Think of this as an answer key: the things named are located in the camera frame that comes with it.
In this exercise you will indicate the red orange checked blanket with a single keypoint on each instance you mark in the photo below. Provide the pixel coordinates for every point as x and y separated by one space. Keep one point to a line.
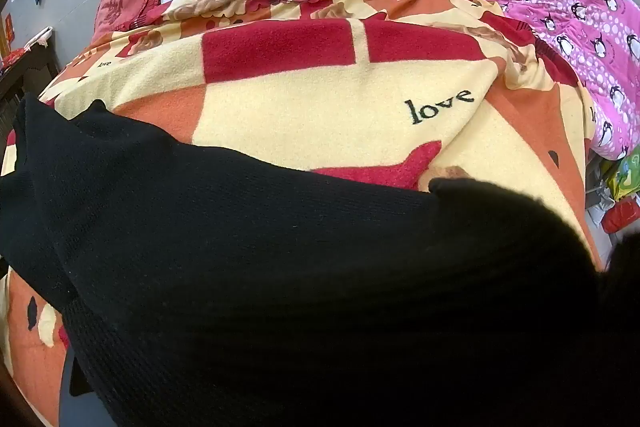
325 107

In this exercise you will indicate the red paper bundle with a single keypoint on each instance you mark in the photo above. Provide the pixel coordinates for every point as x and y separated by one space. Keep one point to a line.
11 59

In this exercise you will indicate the black pants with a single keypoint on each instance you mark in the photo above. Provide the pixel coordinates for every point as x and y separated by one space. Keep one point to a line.
300 282

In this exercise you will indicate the green plastic bag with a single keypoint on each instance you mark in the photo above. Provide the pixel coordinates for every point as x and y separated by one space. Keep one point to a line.
627 174

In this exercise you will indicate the dark wooden cabinet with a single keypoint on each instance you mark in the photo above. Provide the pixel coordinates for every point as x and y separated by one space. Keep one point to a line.
30 72

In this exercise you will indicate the red paper wall decoration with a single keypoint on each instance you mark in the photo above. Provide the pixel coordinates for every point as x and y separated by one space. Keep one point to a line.
9 32

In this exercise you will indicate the red plastic bag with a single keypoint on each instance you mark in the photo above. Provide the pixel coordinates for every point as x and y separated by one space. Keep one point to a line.
622 214

